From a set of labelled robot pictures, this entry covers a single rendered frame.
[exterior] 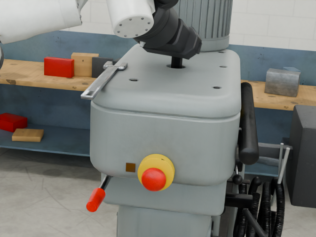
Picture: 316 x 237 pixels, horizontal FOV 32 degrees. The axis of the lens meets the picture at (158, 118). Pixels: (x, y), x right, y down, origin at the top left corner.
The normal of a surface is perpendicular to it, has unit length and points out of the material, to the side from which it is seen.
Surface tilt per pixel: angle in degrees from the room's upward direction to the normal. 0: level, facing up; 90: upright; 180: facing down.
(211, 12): 90
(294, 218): 0
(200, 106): 63
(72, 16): 113
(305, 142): 90
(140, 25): 137
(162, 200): 90
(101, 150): 90
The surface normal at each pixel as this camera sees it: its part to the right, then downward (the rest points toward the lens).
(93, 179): 0.06, -0.95
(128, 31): 0.23, 0.90
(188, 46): -0.39, -0.26
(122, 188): -0.14, 0.30
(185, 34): 0.87, 0.20
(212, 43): 0.48, 0.30
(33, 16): 0.20, 0.30
